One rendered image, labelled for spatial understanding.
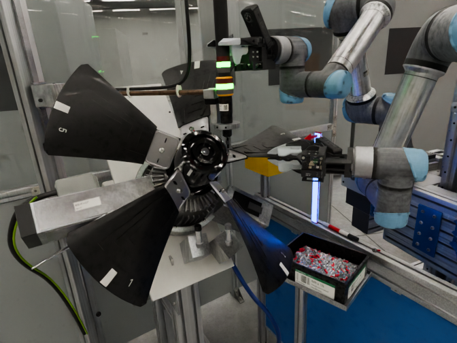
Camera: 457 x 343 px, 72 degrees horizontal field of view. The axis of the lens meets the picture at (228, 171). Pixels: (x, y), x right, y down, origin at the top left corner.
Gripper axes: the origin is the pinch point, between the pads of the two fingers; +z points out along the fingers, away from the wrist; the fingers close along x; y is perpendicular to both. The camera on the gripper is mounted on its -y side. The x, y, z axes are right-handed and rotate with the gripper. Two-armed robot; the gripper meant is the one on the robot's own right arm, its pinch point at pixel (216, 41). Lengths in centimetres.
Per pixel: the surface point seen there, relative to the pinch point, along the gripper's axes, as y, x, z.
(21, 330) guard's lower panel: 110, 81, 51
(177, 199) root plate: 35.6, -0.9, 16.0
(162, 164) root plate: 28.4, 6.6, 14.9
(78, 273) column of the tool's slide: 83, 62, 28
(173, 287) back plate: 63, 3, 18
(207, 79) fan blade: 9.0, 12.5, -6.2
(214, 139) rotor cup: 22.6, -2.4, 4.6
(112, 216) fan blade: 32.3, -4.6, 33.3
